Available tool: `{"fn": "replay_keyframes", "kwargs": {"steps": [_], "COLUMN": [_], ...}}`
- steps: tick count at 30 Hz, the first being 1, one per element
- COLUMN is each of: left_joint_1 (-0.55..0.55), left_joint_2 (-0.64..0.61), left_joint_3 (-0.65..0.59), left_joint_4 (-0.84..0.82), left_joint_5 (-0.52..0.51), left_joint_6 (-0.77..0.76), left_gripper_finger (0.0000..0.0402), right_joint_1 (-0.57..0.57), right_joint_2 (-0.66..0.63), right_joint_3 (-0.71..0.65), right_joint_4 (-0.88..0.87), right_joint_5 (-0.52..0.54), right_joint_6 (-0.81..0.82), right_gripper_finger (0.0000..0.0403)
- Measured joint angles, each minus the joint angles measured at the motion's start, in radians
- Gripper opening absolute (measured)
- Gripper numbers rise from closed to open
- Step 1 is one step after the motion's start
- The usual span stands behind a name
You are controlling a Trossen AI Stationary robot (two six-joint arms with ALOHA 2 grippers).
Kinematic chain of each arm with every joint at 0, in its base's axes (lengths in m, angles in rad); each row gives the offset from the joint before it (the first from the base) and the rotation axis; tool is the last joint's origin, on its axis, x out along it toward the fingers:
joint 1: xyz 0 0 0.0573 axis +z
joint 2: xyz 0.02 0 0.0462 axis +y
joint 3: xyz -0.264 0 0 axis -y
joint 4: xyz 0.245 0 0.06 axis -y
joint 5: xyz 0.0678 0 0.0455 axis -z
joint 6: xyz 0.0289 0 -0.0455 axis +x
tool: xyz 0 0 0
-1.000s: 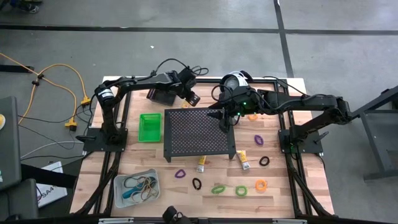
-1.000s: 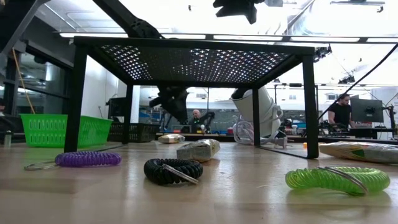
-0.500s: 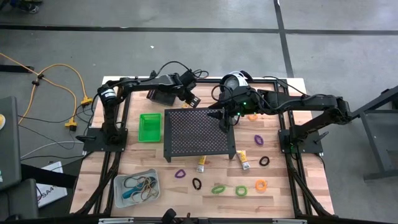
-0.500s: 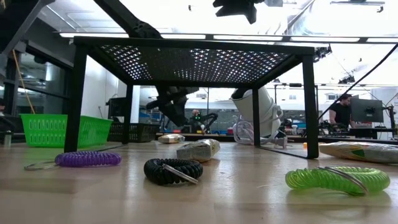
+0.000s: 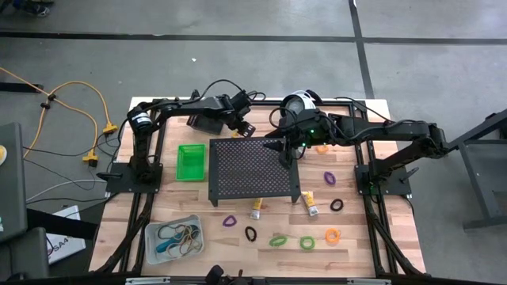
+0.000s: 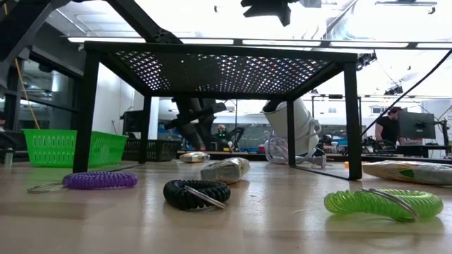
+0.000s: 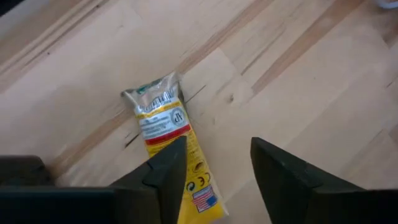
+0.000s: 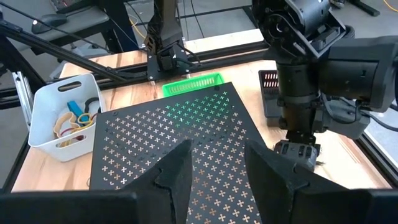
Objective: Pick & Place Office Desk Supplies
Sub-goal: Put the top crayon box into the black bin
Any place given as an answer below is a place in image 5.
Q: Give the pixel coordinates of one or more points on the yellow rubber band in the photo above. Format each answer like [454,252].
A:
[190,233]

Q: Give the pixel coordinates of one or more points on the black lamp base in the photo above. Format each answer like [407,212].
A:
[315,96]

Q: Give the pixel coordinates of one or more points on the green plastic basket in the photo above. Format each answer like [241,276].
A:
[191,162]

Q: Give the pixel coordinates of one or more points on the silver metal bracket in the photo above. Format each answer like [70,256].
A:
[146,281]
[368,282]

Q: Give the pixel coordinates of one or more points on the black perforated metal riser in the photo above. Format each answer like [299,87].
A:
[245,174]

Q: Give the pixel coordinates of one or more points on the clear plastic tray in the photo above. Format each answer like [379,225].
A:
[152,237]

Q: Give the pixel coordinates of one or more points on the white dome camera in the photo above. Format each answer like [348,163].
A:
[296,103]

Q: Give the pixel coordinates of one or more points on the black metal stand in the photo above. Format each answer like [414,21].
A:
[489,178]

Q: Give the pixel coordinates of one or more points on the black beam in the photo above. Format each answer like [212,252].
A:
[59,224]

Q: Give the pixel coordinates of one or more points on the black plastic basket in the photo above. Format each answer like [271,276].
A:
[206,126]

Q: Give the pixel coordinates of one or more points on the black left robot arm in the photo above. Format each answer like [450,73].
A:
[139,150]

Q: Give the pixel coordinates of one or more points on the black frame clamp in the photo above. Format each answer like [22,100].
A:
[194,95]

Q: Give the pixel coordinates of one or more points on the tan rubber band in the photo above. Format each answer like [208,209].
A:
[174,253]

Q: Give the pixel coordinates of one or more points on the white cardboard box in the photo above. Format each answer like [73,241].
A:
[67,247]

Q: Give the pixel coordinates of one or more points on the person's shoe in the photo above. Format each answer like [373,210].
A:
[35,8]

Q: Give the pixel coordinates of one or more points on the yellow disc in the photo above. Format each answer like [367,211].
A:
[2,155]

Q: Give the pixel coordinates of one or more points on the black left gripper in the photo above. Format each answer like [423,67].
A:
[237,109]

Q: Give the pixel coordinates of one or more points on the black aluminium rig frame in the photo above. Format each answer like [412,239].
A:
[336,102]

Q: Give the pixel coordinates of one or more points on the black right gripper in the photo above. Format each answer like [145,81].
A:
[294,145]

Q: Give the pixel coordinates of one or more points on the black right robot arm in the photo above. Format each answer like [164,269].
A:
[376,128]

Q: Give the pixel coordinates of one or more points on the dark grey case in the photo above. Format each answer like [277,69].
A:
[24,253]

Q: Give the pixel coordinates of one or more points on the black rubber band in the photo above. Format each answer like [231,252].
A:
[162,231]

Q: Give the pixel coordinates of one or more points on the black floor bar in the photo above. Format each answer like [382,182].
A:
[20,88]

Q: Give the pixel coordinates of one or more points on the grey cabinet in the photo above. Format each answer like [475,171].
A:
[12,190]

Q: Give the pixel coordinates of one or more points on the maroon rubber band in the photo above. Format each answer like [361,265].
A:
[196,247]

